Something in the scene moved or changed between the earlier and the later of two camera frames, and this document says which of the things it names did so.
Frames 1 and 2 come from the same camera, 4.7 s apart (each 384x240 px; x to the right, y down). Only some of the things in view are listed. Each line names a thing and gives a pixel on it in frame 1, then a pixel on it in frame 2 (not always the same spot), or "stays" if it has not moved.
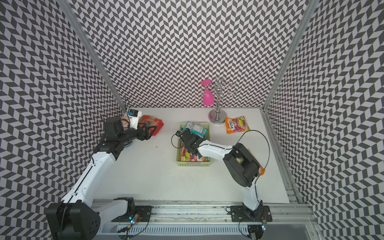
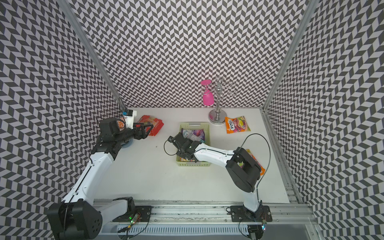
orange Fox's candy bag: [238, 124] stays
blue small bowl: [128, 144] stays
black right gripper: [197, 138] -> [181, 153]
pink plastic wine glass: [208, 97] stays
